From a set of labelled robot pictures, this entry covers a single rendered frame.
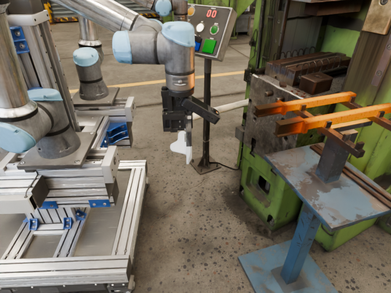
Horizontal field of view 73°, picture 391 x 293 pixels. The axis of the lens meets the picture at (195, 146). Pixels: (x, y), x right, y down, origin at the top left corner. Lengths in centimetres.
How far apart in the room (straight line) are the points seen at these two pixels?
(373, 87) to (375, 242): 106
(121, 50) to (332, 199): 81
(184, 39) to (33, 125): 52
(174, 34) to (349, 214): 76
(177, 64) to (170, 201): 140
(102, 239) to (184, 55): 114
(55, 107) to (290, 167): 89
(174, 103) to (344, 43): 126
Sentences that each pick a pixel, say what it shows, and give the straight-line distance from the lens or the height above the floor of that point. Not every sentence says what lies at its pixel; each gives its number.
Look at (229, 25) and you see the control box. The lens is 165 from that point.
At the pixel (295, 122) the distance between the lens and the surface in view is 82.
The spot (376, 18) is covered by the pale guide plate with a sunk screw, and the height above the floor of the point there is 123.
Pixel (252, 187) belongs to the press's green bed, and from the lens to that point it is 184.
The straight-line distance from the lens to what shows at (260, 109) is 88.
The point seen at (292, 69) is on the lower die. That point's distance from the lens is 136.
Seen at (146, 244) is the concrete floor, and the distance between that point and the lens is 173.
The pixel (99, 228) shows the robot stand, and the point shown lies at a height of 21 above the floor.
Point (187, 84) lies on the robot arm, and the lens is 67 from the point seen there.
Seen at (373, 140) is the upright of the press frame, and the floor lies 77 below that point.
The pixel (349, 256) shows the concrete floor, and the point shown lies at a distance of 189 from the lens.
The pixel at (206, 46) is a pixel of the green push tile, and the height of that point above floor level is 101.
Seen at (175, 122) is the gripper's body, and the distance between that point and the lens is 72.
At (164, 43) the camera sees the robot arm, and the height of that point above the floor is 125.
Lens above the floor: 140
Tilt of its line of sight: 35 degrees down
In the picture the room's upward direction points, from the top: straight up
